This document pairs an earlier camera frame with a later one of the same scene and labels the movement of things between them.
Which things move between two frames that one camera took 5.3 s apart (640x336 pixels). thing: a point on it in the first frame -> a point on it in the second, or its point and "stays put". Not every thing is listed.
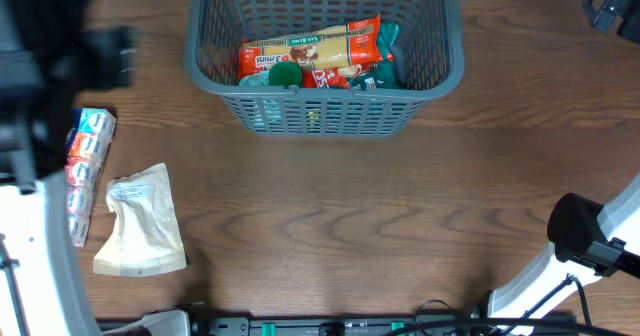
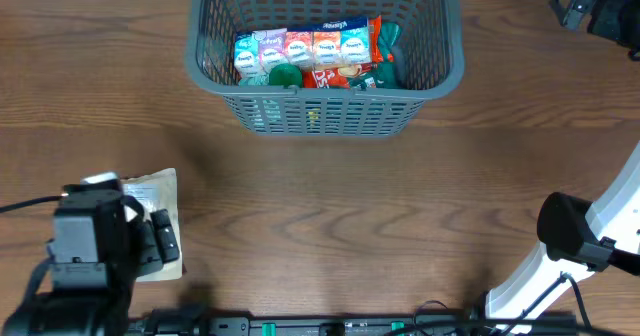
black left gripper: x=116 y=58 -> x=161 y=236
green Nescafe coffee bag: x=382 y=74 stays put
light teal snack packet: x=256 y=79 stays put
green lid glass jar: x=286 y=74 stays put
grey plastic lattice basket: x=226 y=11 stays put
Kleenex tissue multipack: x=89 y=136 -> x=344 y=41
